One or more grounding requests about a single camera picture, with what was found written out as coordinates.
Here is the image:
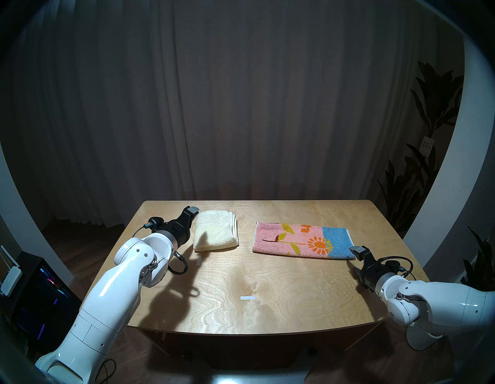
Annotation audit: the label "white round plant pot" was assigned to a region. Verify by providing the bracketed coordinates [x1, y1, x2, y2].
[406, 325, 443, 351]

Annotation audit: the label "cream terry towel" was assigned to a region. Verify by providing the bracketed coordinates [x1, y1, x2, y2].
[193, 210, 239, 252]

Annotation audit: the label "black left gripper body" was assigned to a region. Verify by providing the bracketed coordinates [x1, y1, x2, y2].
[158, 215, 193, 250]

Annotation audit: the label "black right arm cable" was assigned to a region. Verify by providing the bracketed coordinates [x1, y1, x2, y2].
[377, 255, 414, 279]

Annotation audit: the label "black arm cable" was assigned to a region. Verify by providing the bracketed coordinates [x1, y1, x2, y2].
[377, 255, 414, 279]
[168, 251, 189, 275]

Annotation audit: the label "black floor cables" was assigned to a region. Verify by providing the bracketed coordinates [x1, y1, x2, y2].
[95, 358, 116, 384]

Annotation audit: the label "tall dark leafy plant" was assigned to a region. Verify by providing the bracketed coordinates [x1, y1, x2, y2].
[377, 61, 464, 237]

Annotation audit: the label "white router box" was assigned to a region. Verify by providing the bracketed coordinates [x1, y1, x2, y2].
[0, 245, 23, 297]

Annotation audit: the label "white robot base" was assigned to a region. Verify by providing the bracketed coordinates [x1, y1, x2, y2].
[193, 370, 310, 384]

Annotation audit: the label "pink blue sun-print towel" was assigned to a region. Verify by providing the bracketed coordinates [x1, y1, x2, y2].
[253, 221, 356, 261]

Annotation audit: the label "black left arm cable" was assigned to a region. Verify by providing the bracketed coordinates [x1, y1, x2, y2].
[168, 251, 189, 275]

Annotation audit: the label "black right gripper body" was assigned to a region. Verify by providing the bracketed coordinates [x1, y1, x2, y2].
[358, 257, 403, 293]

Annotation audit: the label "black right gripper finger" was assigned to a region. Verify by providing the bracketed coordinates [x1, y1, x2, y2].
[349, 245, 372, 262]

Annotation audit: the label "black computer case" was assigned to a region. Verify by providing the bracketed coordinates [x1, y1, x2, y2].
[10, 252, 84, 349]

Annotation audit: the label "grey pleated curtain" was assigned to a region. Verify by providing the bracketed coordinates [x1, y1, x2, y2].
[8, 0, 461, 229]

